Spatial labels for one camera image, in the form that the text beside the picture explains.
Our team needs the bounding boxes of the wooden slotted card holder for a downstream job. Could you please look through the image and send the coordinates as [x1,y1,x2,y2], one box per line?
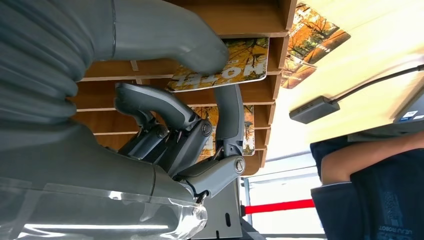
[67,0,299,177]

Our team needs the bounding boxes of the person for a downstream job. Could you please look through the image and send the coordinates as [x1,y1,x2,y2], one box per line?
[309,130,424,240]

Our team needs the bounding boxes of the red barrier belt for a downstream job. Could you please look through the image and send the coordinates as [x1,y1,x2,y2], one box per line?
[244,198,316,216]

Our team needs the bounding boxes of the black usb hub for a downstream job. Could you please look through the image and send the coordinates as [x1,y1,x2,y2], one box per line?
[289,96,341,125]

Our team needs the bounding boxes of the grey open laptop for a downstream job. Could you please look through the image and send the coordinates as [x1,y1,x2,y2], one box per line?
[347,84,424,143]

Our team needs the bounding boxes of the black usb hub cable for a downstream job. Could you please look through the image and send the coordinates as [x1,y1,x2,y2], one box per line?
[329,63,424,105]

